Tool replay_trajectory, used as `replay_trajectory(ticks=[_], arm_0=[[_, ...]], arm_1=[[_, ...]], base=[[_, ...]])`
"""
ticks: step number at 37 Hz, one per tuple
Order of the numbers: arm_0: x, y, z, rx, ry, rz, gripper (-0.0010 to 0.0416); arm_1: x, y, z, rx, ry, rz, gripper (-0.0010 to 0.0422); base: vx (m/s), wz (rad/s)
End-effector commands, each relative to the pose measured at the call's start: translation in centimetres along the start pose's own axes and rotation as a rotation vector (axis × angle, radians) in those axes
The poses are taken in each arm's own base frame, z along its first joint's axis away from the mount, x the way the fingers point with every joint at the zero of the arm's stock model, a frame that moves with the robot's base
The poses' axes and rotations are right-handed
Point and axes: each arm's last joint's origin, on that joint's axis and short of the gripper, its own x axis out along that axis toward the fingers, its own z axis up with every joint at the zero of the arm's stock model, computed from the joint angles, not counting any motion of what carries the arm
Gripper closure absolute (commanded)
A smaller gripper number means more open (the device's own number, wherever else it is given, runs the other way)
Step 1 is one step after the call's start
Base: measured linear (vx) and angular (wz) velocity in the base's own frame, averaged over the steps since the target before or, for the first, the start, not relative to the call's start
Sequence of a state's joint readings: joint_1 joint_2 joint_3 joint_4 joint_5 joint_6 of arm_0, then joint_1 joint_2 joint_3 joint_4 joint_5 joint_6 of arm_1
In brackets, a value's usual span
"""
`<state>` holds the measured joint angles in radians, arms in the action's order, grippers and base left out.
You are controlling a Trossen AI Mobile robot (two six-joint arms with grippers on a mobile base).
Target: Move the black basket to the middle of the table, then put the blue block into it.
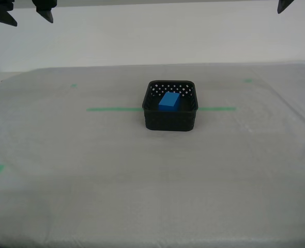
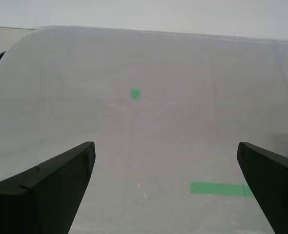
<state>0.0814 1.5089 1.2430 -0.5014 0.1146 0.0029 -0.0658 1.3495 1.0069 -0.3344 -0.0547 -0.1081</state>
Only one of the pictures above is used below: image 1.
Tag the blue block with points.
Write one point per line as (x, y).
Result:
(168, 103)

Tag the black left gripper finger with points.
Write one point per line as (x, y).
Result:
(0, 14)
(46, 9)

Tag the white translucent table cover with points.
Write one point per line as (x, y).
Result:
(142, 180)

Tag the black perforated plastic basket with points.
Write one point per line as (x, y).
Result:
(168, 121)

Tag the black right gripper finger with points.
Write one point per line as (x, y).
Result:
(283, 5)

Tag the long green tape strip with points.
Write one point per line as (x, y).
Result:
(111, 109)

